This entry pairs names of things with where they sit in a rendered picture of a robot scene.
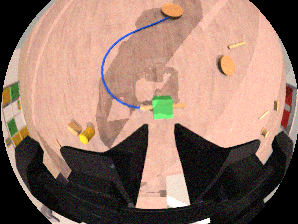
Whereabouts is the orange round disc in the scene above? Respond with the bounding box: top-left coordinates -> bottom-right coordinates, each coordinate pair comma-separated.
161,3 -> 184,20
218,56 -> 235,76

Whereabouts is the green cube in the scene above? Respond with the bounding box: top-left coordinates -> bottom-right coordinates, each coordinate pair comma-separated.
153,96 -> 173,119

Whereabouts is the short yellow cylinder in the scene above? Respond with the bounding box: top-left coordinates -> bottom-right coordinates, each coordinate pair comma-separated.
80,127 -> 94,144

